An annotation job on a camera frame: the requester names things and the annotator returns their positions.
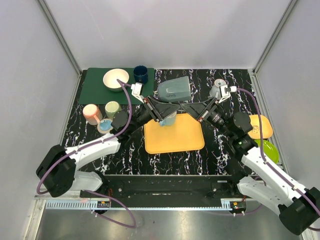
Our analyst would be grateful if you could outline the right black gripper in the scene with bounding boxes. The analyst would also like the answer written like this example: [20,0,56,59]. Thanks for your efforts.
[180,96,235,139]

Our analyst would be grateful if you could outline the light blue footed mug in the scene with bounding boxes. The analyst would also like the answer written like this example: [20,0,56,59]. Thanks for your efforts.
[209,79,227,99]

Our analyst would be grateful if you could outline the white mug blue handle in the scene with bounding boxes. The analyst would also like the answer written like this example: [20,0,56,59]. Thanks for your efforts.
[159,111,177,127]

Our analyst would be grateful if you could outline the white interior grey mug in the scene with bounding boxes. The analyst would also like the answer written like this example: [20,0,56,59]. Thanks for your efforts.
[157,76,191,103]

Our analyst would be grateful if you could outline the light green mug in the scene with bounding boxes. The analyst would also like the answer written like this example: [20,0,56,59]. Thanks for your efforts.
[104,101,121,119]

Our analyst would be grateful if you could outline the orange interior blue mug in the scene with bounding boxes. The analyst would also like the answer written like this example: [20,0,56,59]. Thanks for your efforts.
[97,118,113,134]

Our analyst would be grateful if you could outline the pink mug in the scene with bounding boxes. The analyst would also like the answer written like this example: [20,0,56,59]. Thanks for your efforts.
[82,104,103,126]

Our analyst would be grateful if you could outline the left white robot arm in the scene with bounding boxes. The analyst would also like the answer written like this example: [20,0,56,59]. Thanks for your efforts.
[36,96,181,198]

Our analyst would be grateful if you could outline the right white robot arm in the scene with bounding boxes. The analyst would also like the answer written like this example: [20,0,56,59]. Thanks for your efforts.
[180,99,320,236]

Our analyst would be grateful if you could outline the dark blue mug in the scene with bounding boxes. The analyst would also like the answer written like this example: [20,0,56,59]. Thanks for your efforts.
[133,65,148,84]

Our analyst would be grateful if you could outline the orange plastic tray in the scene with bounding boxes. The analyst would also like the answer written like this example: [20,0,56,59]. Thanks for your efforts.
[144,113,205,154]

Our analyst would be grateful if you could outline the cream bowl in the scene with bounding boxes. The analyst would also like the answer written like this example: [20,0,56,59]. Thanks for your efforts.
[102,68,130,92]

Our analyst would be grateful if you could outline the yellow square plate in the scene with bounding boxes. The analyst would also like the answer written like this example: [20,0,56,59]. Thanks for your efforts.
[248,114,274,140]

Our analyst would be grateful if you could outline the lime green plate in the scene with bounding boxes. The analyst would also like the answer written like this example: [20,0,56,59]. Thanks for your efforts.
[262,139,280,164]

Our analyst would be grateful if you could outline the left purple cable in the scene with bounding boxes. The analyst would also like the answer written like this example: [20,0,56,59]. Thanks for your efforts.
[36,79,137,228]

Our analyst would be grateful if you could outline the purple cable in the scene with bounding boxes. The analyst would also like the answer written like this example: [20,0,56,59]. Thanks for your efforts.
[36,79,137,228]
[236,87,320,231]

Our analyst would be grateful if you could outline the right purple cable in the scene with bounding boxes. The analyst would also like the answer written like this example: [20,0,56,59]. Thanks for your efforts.
[236,87,320,231]

